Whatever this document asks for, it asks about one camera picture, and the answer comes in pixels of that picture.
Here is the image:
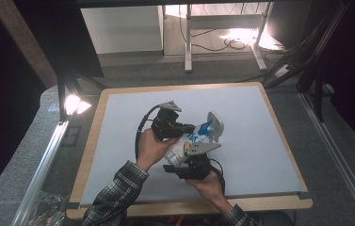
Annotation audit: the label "person's left hand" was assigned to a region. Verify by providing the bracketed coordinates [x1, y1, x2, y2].
[136, 127, 179, 172]

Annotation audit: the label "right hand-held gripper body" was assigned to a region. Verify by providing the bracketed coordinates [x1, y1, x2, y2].
[178, 141, 222, 181]

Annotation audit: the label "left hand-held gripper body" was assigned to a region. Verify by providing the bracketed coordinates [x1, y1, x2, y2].
[151, 100, 186, 140]

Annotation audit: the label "white power strip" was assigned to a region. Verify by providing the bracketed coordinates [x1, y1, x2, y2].
[273, 64, 291, 78]

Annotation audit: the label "white container with hinged lid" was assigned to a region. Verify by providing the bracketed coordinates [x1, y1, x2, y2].
[197, 111, 225, 146]

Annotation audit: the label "white work board wooden frame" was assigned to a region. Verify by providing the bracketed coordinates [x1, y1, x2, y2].
[80, 85, 303, 206]

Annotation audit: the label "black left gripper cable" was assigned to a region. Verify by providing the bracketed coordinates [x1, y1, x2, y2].
[135, 105, 161, 161]

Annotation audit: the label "blue and white milk carton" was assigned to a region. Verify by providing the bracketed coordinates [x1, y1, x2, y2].
[164, 120, 214, 168]

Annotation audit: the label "brown wooden beam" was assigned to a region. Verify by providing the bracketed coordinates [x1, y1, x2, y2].
[0, 0, 58, 89]

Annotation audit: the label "white cabinet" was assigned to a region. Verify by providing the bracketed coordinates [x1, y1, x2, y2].
[80, 5, 164, 55]

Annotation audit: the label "bright lamp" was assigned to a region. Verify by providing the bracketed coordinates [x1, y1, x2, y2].
[64, 93, 92, 117]

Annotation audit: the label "black floor cables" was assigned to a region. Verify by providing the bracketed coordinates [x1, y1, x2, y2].
[178, 6, 254, 53]

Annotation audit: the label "clear plastic bag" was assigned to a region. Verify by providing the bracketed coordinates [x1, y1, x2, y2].
[24, 190, 68, 226]

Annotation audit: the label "white desk frame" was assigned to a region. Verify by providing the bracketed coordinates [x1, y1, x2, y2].
[184, 3, 268, 73]

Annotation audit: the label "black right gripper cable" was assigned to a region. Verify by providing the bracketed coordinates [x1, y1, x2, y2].
[211, 158, 227, 196]

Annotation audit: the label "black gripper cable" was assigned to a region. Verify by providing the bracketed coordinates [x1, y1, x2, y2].
[211, 158, 227, 196]
[135, 105, 161, 161]

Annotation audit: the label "black tripod stand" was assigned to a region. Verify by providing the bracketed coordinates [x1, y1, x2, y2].
[264, 0, 352, 123]

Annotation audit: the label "person's right hand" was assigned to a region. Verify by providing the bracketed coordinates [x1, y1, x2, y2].
[186, 170, 226, 206]

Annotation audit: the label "aluminium rail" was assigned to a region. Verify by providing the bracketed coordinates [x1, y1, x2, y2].
[10, 121, 70, 226]
[299, 92, 355, 225]

